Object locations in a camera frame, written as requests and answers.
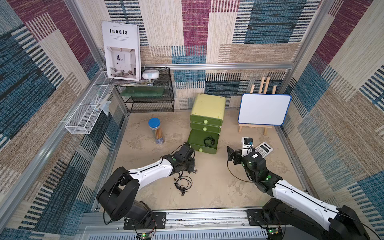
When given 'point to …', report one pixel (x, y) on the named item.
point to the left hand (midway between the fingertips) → (192, 163)
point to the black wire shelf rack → (157, 98)
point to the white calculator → (264, 149)
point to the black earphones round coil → (209, 141)
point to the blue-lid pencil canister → (154, 124)
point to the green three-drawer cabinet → (206, 122)
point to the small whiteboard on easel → (263, 110)
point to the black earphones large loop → (182, 183)
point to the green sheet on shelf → (142, 91)
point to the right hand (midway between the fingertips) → (235, 145)
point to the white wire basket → (84, 118)
